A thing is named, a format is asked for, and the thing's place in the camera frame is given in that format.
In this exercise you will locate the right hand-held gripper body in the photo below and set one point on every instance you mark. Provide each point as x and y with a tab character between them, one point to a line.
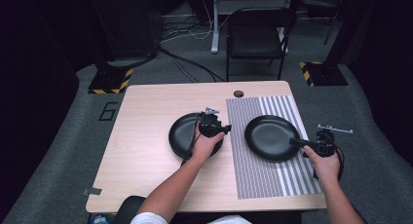
324	144

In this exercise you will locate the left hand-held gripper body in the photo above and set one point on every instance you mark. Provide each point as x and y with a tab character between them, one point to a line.
210	125

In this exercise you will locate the black round plate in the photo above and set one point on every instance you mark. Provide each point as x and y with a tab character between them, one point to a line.
181	133
269	136

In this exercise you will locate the person's left hand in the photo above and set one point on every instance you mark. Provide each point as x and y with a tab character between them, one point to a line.
204	147

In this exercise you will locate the person's right hand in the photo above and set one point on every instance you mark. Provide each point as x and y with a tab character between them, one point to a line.
326	168

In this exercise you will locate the grey white striped placemat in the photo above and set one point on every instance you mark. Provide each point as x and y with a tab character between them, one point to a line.
253	175

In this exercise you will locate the black stand base striped tape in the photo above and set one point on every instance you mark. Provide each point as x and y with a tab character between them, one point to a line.
108	81
324	74

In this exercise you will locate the person's white clothing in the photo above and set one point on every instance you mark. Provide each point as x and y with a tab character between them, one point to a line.
230	220

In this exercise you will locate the black folding chair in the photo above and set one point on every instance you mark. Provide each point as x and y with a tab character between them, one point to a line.
256	39

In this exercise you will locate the black tape floor marking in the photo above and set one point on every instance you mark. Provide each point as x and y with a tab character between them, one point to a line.
108	111

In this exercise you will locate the person's white sleeve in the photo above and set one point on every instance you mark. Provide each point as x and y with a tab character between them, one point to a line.
149	218

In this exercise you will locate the dark rounded object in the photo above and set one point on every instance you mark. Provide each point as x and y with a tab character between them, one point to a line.
128	209

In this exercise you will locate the large black box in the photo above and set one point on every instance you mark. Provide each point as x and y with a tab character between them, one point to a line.
130	22

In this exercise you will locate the grey tape strip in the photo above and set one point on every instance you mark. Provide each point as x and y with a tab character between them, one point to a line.
92	191

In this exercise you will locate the blue white object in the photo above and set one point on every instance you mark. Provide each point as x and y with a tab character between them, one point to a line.
96	219

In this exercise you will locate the white desk frame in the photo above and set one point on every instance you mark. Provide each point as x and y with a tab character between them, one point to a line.
215	22

